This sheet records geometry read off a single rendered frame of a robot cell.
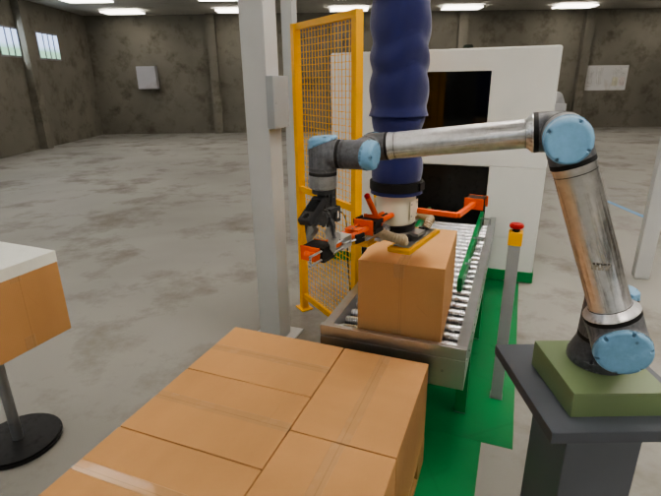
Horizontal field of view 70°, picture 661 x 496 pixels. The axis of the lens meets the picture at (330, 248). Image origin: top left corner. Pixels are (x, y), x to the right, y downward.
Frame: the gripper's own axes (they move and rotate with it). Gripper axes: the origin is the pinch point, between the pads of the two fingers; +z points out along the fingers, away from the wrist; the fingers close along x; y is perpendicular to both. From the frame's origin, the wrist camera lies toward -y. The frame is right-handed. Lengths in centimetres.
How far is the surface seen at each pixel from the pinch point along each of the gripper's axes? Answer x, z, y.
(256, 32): 111, -79, 101
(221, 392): 42, 66, -11
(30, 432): 158, 118, -40
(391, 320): 1, 55, 61
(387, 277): 4, 33, 60
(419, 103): -9, -44, 56
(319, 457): -11, 66, -19
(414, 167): -9, -20, 55
